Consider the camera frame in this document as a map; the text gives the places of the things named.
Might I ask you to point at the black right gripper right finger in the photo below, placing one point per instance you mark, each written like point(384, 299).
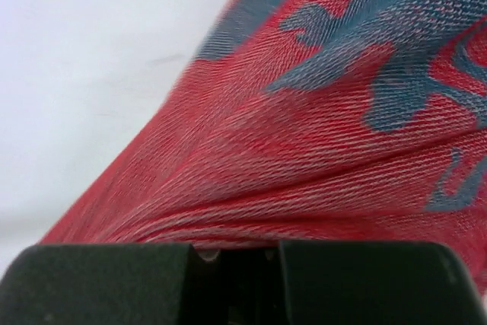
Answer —
point(370, 282)

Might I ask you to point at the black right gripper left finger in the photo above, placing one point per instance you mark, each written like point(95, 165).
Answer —
point(112, 284)

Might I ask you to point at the red patterned pillowcase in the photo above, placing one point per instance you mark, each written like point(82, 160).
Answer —
point(311, 119)

